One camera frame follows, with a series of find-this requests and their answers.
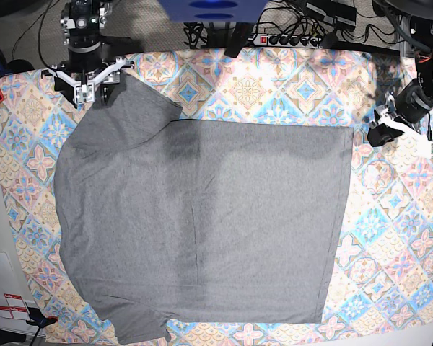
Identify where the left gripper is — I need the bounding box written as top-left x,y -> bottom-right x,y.
367,79 -> 433,147

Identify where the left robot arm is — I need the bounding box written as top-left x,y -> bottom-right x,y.
367,12 -> 433,148

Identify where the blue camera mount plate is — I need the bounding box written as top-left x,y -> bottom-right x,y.
158,0 -> 268,23

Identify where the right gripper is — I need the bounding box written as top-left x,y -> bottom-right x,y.
43,37 -> 134,106

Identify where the grey T-shirt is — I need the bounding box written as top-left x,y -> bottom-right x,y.
53,74 -> 354,344

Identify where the black centre post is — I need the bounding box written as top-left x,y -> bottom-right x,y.
224,22 -> 254,58

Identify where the patterned tile tablecloth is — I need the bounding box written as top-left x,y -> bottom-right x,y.
0,48 -> 433,345

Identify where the white power strip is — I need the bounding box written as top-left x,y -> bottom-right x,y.
248,33 -> 323,49

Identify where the white box with red labels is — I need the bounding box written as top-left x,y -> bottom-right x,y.
0,252 -> 38,337

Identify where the blue clamp bottom left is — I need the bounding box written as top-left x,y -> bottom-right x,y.
26,313 -> 58,329

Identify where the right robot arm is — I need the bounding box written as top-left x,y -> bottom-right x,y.
41,0 -> 134,108

